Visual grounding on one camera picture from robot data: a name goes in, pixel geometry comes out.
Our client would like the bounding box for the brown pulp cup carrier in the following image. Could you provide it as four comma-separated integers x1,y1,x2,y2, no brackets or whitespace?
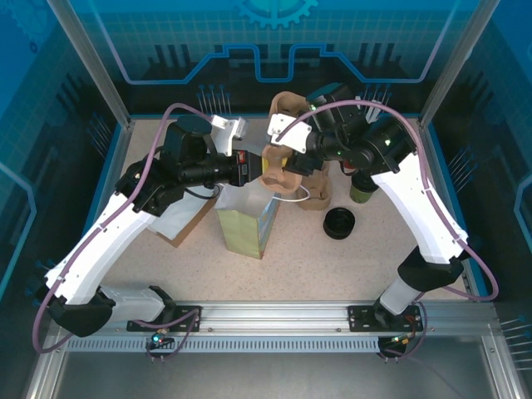
259,91,312,197

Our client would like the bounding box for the green paper coffee cup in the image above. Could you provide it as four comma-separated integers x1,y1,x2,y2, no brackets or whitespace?
348,171,381,205

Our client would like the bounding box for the floral green paper bag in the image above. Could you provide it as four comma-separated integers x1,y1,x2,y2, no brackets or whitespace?
214,182,313,260

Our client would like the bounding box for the stack of pulp cup carriers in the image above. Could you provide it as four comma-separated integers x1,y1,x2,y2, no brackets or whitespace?
296,159,334,212

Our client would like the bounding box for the brown cardboard napkin tray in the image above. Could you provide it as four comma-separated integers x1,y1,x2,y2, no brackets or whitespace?
155,198,219,249

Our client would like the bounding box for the stack of black lids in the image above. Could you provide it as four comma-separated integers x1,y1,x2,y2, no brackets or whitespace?
323,205,358,241

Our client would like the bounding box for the small lit circuit board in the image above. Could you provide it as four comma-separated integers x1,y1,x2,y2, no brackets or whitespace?
150,328,175,349
388,332,416,348

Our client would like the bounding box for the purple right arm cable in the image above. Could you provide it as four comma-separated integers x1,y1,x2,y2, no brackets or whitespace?
276,99,500,363

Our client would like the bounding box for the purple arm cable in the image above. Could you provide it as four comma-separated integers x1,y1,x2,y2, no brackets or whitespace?
276,99,500,363
32,102,218,356

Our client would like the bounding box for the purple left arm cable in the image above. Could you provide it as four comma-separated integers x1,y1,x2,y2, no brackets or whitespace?
32,102,218,356

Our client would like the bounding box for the aluminium frame post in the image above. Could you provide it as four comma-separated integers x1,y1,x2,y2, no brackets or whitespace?
45,0,135,128
418,0,500,122

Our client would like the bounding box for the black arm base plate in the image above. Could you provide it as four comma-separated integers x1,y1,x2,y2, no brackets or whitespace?
126,305,204,333
347,304,429,333

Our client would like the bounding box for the aluminium mounting rail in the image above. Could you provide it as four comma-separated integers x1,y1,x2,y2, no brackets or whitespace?
52,299,498,336

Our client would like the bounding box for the slotted grey cable duct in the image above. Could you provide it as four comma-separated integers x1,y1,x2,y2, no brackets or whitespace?
65,335,382,355

